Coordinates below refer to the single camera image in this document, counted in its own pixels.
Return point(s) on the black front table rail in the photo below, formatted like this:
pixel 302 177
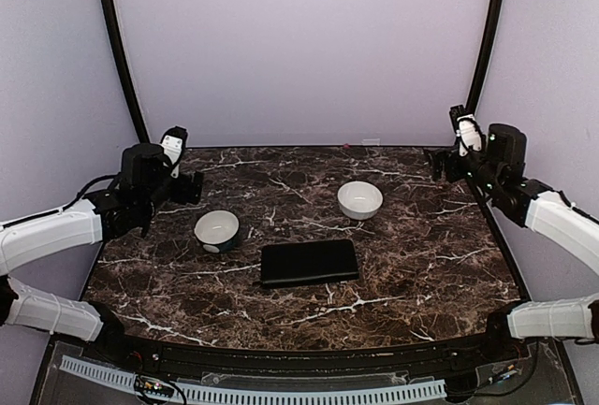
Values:
pixel 451 358

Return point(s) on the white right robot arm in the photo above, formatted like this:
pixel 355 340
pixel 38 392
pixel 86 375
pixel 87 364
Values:
pixel 555 242

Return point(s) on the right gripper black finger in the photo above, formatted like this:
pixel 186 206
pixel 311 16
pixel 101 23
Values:
pixel 455 114
pixel 436 159

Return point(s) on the black left corner post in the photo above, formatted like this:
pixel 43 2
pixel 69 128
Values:
pixel 123 70

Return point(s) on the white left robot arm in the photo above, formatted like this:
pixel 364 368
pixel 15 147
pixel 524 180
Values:
pixel 37 236

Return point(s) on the black zippered tool case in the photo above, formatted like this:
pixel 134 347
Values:
pixel 286 265

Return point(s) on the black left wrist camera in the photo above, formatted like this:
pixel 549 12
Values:
pixel 144 163

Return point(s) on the black corner post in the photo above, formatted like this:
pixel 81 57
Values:
pixel 123 70
pixel 484 55

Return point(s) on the clear tape on wall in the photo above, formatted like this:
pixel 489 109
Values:
pixel 371 142

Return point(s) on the white slotted cable duct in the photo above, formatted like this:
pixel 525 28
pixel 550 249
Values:
pixel 155 391

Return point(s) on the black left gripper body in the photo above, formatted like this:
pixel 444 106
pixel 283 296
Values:
pixel 159 193

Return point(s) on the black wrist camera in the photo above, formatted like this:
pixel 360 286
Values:
pixel 506 144
pixel 144 163

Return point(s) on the black right corner post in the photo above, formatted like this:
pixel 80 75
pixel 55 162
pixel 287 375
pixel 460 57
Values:
pixel 484 55

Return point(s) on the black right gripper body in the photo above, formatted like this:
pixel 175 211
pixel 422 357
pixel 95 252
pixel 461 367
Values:
pixel 486 177

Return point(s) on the plain white bowl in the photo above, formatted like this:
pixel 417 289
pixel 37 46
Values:
pixel 359 200

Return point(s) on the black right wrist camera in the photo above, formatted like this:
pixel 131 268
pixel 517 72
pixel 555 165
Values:
pixel 506 144

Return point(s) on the white bowl with blue rim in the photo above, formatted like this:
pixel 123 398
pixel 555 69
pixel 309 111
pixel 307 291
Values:
pixel 218 231

